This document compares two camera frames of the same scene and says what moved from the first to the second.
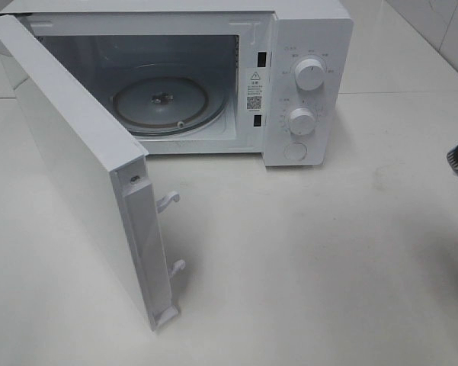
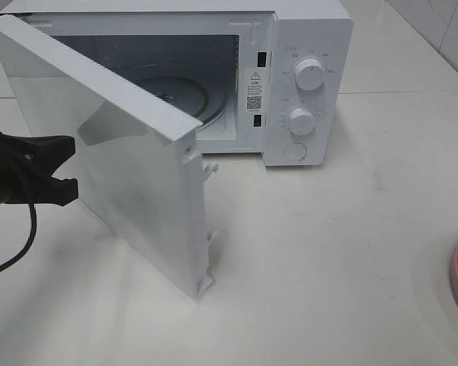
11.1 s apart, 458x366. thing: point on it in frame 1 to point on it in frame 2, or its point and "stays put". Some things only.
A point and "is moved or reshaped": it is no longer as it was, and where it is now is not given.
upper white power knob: x=309 y=74 stays put
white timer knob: x=302 y=121 stays put
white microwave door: x=110 y=174 is moved or reshaped
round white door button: x=296 y=152 stays put
